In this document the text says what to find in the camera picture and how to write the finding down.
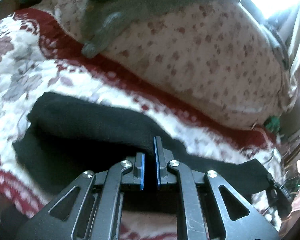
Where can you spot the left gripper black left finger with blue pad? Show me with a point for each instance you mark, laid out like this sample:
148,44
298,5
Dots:
90,207

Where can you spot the green fabric item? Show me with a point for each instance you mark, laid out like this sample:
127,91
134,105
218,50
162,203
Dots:
272,124

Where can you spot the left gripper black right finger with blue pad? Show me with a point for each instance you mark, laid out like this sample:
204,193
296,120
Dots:
208,207

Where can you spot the cream floral pillow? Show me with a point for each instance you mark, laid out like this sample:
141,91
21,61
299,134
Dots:
212,55

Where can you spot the black pants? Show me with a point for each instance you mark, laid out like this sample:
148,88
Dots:
68,136

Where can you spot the grey-green fuzzy towel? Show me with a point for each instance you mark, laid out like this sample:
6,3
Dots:
105,20

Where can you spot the red white floral blanket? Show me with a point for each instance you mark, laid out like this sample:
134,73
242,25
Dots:
37,57

